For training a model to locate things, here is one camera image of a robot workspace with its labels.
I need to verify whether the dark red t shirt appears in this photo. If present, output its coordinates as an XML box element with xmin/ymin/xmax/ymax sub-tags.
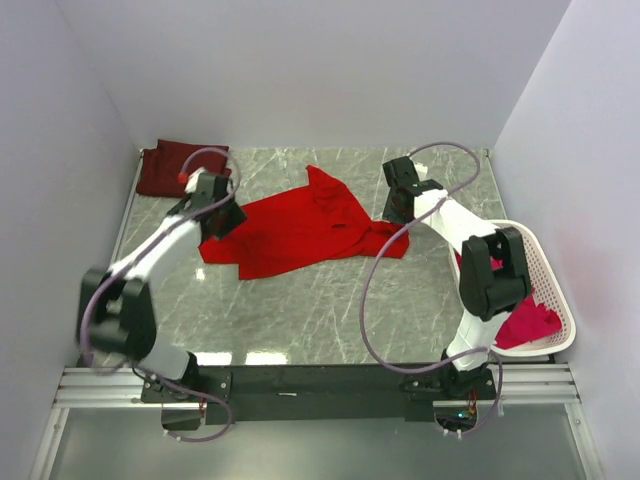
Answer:
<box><xmin>136</xmin><ymin>139</ymin><xmax>231</xmax><ymax>198</ymax></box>

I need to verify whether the bright red t shirt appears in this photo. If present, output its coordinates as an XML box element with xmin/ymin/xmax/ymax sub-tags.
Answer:
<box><xmin>199</xmin><ymin>165</ymin><xmax>400</xmax><ymax>280</ymax></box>

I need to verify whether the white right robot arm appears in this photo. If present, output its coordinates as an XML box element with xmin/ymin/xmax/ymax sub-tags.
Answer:
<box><xmin>383</xmin><ymin>156</ymin><xmax>532</xmax><ymax>399</ymax></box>

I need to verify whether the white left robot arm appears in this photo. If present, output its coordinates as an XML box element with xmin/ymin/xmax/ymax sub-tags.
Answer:
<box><xmin>77</xmin><ymin>169</ymin><xmax>247</xmax><ymax>402</ymax></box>

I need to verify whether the white perforated laundry basket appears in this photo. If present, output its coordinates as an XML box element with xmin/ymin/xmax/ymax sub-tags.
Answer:
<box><xmin>450</xmin><ymin>220</ymin><xmax>576</xmax><ymax>337</ymax></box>

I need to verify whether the pink garment in basket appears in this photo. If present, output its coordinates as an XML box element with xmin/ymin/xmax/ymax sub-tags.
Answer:
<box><xmin>452</xmin><ymin>252</ymin><xmax>562</xmax><ymax>351</ymax></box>

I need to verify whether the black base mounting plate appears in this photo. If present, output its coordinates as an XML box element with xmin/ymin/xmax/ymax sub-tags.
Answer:
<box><xmin>135</xmin><ymin>364</ymin><xmax>501</xmax><ymax>431</ymax></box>

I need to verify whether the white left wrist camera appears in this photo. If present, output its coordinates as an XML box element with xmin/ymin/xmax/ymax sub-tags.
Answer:
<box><xmin>178</xmin><ymin>167</ymin><xmax>208</xmax><ymax>194</ymax></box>

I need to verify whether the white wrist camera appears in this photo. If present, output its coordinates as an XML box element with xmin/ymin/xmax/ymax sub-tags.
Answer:
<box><xmin>178</xmin><ymin>167</ymin><xmax>208</xmax><ymax>194</ymax></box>
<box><xmin>413</xmin><ymin>162</ymin><xmax>428</xmax><ymax>183</ymax></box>

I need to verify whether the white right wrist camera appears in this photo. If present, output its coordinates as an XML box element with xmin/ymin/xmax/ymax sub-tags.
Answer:
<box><xmin>413</xmin><ymin>162</ymin><xmax>428</xmax><ymax>183</ymax></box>

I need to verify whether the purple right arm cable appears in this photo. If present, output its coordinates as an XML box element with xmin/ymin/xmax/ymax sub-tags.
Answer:
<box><xmin>358</xmin><ymin>142</ymin><xmax>502</xmax><ymax>442</ymax></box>

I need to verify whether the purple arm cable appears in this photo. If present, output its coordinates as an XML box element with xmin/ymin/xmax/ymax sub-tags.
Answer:
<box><xmin>358</xmin><ymin>142</ymin><xmax>502</xmax><ymax>442</ymax></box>
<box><xmin>79</xmin><ymin>147</ymin><xmax>242</xmax><ymax>442</ymax></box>

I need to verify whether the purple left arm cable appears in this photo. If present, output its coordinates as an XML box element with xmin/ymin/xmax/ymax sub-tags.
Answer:
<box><xmin>79</xmin><ymin>147</ymin><xmax>242</xmax><ymax>442</ymax></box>

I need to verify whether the aluminium frame rail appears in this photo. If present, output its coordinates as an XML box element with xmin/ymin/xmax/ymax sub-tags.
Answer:
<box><xmin>29</xmin><ymin>363</ymin><xmax>604</xmax><ymax>479</ymax></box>

